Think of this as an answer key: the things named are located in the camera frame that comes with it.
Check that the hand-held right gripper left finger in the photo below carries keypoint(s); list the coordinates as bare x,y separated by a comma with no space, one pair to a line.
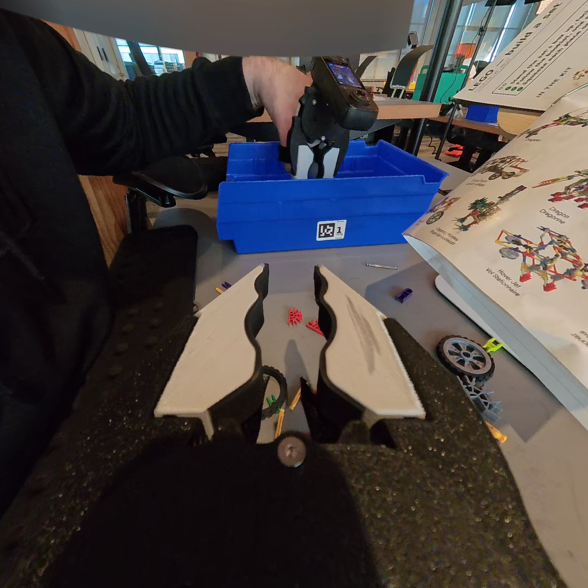
216,353

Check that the black chair armrest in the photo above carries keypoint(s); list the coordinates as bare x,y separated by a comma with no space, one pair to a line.
165,177

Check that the light wooden board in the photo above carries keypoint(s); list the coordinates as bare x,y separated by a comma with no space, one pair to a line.
519,125

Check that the orange rod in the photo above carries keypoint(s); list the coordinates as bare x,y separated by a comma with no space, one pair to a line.
497,432

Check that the printed instruction sheet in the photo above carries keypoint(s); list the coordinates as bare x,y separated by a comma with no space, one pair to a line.
528,55

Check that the small blue bin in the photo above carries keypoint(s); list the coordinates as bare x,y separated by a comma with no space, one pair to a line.
482,114

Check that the wooden desk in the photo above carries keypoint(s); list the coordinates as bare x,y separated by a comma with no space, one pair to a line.
404,110

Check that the black toy tyre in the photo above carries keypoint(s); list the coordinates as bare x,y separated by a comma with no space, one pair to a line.
282,388

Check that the thin metal pin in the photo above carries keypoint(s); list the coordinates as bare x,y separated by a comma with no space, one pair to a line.
381,266

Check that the thin yellow rod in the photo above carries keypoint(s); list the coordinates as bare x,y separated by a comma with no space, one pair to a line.
295,398
279,422

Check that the white rounded board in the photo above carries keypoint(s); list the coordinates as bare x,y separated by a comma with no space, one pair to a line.
452,298

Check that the grey metal pole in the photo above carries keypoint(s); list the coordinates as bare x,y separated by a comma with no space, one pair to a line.
436,78

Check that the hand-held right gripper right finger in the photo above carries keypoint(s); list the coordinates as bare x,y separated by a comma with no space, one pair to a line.
367,358

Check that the black office chair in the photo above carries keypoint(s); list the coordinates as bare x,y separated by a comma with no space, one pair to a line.
218,170

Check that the grey snowflake connector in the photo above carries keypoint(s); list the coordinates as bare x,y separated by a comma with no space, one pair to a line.
480,397

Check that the wooden post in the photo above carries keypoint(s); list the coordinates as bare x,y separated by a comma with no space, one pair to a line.
105,216

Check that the blue plastic bin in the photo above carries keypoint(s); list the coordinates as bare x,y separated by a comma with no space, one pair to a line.
275,216

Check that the purple connector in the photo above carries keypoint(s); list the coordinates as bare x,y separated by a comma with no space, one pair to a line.
404,295

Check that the lime green connector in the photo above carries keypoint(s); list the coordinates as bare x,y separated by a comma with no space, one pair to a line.
491,345

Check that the red floor object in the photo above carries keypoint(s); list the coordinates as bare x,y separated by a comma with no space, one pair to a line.
454,150

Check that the black perforated pad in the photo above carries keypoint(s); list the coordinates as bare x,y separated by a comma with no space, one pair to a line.
151,275

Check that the small red connector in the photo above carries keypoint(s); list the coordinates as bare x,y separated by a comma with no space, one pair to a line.
315,326
295,316

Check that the small green piece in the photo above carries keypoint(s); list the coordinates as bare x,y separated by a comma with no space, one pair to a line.
272,400

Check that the person's left hand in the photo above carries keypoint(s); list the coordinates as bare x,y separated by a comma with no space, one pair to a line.
275,87

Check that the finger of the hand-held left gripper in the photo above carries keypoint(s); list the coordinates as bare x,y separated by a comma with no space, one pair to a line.
331,163
303,163

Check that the black grey toy wheel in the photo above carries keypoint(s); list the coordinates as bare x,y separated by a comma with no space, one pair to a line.
464,358

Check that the open instruction booklet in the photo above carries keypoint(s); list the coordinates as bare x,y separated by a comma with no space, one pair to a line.
528,275

